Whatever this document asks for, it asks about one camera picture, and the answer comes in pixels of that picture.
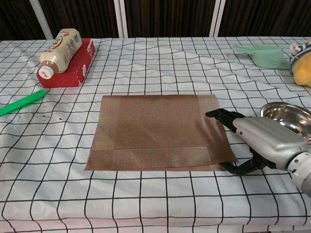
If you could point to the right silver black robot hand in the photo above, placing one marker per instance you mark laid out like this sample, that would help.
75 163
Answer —
267 136

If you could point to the metal bowl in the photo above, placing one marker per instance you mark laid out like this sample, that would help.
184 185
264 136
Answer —
279 111

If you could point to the brown woven placemat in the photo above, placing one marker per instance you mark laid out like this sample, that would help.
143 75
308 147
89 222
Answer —
158 131

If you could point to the green stick red hand toy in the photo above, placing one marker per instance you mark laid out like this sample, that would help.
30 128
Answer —
22 102

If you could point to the yellow plush toy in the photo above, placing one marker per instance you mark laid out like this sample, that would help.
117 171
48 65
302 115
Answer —
303 70

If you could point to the green plastic dustpan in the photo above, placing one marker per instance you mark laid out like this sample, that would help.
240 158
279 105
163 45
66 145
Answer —
267 58

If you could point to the white black checked tablecloth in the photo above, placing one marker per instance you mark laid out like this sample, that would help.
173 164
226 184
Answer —
145 199

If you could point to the red box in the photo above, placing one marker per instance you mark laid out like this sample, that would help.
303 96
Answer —
73 75

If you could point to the beige sauce bottle white cap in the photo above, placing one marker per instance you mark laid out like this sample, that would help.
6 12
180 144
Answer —
63 51

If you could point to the white slanted frame post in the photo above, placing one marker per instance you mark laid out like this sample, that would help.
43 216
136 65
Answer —
41 19

